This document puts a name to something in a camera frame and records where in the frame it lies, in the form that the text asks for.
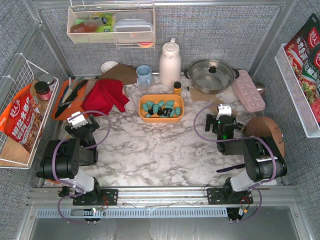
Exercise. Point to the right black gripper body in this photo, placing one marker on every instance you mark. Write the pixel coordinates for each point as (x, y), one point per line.
(215, 123)

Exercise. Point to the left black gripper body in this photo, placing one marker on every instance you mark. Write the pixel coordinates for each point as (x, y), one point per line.
(83, 127)

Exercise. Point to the red cloth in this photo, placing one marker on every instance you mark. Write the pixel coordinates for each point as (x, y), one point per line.
(105, 94)

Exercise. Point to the orange plastic storage basket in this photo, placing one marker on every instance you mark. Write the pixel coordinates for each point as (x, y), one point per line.
(178, 102)

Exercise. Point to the brown cardboard sheet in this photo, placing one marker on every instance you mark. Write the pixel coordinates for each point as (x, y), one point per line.
(214, 108)

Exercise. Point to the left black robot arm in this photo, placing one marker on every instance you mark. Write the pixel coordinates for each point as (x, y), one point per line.
(64, 164)

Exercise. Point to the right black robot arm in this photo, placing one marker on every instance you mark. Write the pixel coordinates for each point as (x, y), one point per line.
(260, 143)

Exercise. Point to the orange cutting board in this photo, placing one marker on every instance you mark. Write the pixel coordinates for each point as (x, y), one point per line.
(71, 107)

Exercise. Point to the round wooden board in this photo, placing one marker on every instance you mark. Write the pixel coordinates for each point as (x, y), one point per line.
(264, 126)

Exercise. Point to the pink egg tray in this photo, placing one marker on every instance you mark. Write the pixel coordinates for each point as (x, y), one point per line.
(247, 93)

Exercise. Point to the small brown cardboard piece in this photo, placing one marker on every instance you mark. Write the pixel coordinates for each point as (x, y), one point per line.
(198, 96)

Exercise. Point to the red lid jar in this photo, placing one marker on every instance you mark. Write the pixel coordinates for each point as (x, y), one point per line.
(43, 91)

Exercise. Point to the steel pot with glass lid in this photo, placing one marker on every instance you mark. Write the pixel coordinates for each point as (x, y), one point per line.
(211, 76)

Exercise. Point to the silver lid jar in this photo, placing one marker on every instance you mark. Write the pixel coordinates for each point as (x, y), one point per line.
(47, 78)

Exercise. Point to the orange snack bag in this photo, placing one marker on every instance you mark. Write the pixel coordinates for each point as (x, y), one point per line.
(20, 121)

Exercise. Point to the orange round object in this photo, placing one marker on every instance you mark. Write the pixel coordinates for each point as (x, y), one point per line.
(54, 181)

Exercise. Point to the yellow spice bottle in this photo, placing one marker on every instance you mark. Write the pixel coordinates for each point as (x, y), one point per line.
(177, 88)

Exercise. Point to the white small bowl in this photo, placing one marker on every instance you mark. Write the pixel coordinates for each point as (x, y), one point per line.
(106, 66)

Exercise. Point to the brown folded cloth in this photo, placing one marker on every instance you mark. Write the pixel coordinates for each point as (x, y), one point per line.
(121, 72)

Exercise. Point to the white thermos jug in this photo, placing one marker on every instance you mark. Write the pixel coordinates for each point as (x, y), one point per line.
(170, 63)

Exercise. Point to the light blue mug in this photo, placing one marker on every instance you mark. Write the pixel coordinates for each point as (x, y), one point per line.
(144, 75)

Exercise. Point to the green seasoning packet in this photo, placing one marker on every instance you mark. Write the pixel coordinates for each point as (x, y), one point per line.
(309, 78)

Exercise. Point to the red seasoning packet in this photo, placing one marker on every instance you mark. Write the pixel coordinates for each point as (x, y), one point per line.
(300, 46)

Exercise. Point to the clear lidded food containers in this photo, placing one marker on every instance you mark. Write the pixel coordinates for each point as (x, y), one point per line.
(133, 26)

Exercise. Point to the black handled knife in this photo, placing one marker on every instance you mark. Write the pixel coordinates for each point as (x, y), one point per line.
(72, 96)

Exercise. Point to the purple handled utensil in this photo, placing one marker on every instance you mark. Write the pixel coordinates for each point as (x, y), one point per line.
(227, 169)

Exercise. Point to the left white wire basket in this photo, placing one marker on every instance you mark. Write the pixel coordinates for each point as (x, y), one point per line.
(12, 154)

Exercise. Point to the white wire basket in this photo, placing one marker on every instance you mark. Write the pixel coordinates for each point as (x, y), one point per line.
(12, 154)
(301, 105)

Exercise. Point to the right white wire basket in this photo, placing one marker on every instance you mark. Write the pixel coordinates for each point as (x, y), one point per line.
(301, 105)

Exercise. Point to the white wall storage basket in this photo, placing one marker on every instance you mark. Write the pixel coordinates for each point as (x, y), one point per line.
(88, 24)

